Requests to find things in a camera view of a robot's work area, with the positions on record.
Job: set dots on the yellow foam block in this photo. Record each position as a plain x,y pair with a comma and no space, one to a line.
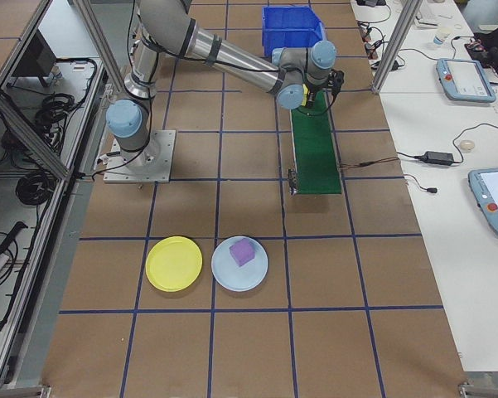
303,93

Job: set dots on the purple foam block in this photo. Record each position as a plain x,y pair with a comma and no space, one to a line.
242,251

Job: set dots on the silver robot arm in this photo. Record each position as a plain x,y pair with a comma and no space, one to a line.
240,62

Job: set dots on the light blue plate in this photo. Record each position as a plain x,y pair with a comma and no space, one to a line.
240,280

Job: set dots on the yellow plate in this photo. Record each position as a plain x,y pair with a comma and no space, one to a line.
174,264

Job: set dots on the green conveyor belt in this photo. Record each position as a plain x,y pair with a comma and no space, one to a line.
317,157

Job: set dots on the blue plastic bin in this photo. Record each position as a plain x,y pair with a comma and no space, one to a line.
290,25

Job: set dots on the black power adapter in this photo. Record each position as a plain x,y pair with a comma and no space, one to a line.
439,157

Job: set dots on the white flat box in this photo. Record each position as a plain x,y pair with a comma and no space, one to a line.
428,14

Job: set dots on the white paper cup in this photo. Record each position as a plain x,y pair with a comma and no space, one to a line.
441,37

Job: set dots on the blue grey teach pendant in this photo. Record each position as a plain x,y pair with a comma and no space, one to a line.
495,199
466,81

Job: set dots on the beige round tape roll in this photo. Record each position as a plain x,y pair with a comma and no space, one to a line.
467,145

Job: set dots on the white side table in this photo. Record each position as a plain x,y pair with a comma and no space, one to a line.
439,248

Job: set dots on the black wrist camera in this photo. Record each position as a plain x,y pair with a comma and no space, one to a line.
336,79

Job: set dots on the aluminium upright post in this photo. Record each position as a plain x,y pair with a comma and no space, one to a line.
101,45
391,45

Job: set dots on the white square base plate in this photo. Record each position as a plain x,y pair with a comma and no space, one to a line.
165,157

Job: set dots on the black box in frame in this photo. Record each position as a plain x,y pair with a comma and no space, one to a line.
31,58

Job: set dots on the V-shaped metal bar frame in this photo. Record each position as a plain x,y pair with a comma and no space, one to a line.
25,132

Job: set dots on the metal corner bracket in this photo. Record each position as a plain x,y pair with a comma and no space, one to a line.
466,389
37,391

